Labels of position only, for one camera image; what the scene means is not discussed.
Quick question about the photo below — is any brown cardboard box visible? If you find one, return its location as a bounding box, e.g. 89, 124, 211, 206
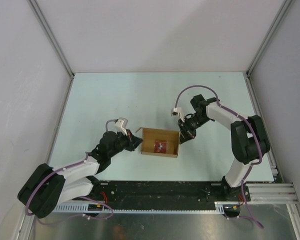
135, 127, 180, 158

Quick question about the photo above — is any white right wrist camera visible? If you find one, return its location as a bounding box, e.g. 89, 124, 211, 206
171, 107, 185, 123

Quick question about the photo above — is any aluminium frame rail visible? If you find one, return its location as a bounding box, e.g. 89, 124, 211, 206
26, 182, 298, 204

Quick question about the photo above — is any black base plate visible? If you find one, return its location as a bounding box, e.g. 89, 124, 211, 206
87, 180, 251, 202

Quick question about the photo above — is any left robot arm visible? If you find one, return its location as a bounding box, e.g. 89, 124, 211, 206
17, 130, 143, 219

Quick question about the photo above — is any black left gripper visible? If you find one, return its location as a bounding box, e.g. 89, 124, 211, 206
108, 128, 143, 158

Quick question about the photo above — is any right aluminium corner post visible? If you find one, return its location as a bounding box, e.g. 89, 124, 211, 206
246, 0, 295, 77

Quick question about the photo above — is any grey slotted cable duct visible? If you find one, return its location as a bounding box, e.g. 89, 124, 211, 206
52, 202, 225, 215

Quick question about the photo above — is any aluminium corner post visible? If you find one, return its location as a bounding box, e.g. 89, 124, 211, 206
27, 0, 75, 79
246, 0, 295, 77

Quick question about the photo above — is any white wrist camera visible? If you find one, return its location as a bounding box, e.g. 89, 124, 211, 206
171, 107, 185, 123
114, 117, 128, 136

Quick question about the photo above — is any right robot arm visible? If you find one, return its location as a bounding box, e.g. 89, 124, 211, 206
171, 94, 270, 201

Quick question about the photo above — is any small red packet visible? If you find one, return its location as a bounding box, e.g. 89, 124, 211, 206
154, 140, 168, 154

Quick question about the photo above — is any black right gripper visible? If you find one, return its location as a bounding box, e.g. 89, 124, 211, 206
177, 114, 211, 145

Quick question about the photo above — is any left aluminium corner post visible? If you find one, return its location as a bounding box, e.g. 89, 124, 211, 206
27, 0, 75, 79

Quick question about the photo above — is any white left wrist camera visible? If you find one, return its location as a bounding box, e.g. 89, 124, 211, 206
114, 117, 128, 136

